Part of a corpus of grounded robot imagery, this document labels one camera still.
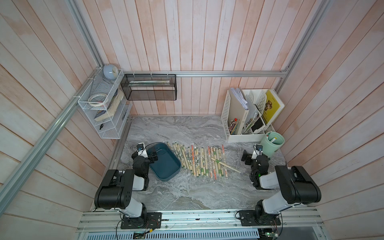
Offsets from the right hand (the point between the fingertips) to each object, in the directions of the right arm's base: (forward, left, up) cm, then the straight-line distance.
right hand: (252, 149), depth 93 cm
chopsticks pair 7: (-7, +36, -4) cm, 37 cm away
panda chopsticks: (+6, +55, -5) cm, 56 cm away
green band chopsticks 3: (+3, +51, -5) cm, 51 cm away
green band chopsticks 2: (-8, +45, -4) cm, 46 cm away
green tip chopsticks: (-4, +47, -4) cm, 48 cm away
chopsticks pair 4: (-6, +29, -6) cm, 30 cm away
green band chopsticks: (-6, +21, -5) cm, 23 cm away
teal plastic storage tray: (-9, +54, -5) cm, 55 cm away
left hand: (-2, +67, +3) cm, 67 cm away
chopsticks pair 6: (-5, +35, -5) cm, 36 cm away
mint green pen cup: (0, -9, +8) cm, 12 cm away
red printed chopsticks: (-6, +18, -5) cm, 19 cm away
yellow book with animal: (+23, -13, +16) cm, 31 cm away
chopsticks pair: (-7, +23, -5) cm, 24 cm away
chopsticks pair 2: (-12, +24, -5) cm, 27 cm away
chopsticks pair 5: (-7, +32, -4) cm, 33 cm away
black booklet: (+16, -6, +6) cm, 18 cm away
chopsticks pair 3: (-7, +27, -5) cm, 28 cm away
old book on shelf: (+8, +82, +29) cm, 87 cm away
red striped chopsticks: (-4, +38, -4) cm, 39 cm away
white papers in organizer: (+27, +10, +24) cm, 37 cm away
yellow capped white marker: (+5, -13, +4) cm, 15 cm away
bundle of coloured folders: (+11, +13, +10) cm, 20 cm away
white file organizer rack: (+10, +10, +21) cm, 25 cm away
